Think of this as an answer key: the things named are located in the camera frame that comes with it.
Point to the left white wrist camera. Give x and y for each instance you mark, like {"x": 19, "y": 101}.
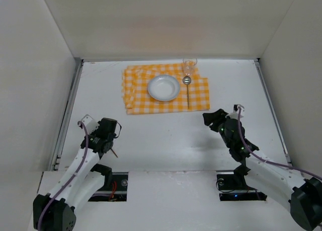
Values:
{"x": 90, "y": 123}

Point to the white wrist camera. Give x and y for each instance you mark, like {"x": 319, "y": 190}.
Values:
{"x": 238, "y": 110}
{"x": 90, "y": 123}

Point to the white plate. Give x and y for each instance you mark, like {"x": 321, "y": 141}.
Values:
{"x": 163, "y": 88}

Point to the clear plastic cup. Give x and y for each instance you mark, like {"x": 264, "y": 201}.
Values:
{"x": 189, "y": 65}

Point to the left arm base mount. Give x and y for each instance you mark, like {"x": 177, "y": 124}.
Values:
{"x": 116, "y": 191}

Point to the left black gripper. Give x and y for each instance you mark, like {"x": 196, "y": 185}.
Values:
{"x": 107, "y": 145}

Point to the gold handled spoon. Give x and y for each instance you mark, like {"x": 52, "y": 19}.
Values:
{"x": 187, "y": 80}

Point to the yellow checkered cloth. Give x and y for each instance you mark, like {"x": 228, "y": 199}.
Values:
{"x": 137, "y": 100}

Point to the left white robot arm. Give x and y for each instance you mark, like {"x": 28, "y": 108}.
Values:
{"x": 57, "y": 209}

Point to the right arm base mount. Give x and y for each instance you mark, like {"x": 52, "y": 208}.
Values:
{"x": 232, "y": 186}

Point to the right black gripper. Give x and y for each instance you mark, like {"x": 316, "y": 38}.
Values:
{"x": 218, "y": 121}

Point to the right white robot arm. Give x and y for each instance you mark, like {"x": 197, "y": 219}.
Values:
{"x": 283, "y": 183}

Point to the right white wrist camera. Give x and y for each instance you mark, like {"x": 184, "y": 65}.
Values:
{"x": 238, "y": 110}

